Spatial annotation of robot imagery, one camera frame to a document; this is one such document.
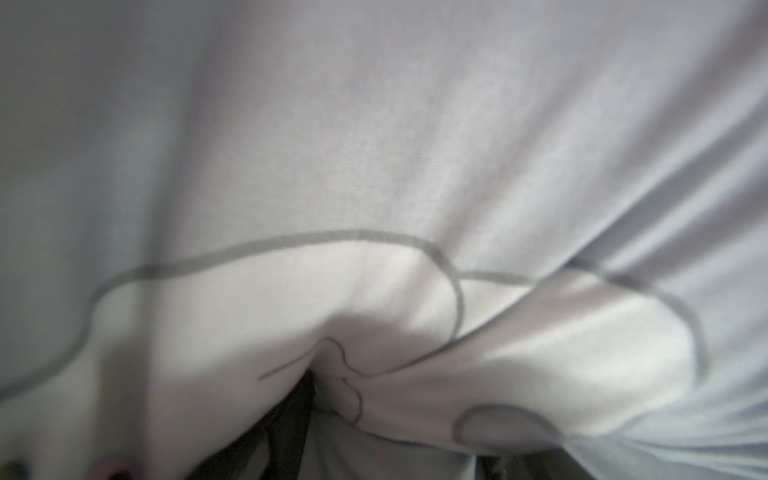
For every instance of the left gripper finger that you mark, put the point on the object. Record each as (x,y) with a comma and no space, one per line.
(272,448)

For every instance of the grey polar bear pillow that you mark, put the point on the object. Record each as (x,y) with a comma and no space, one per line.
(508,239)

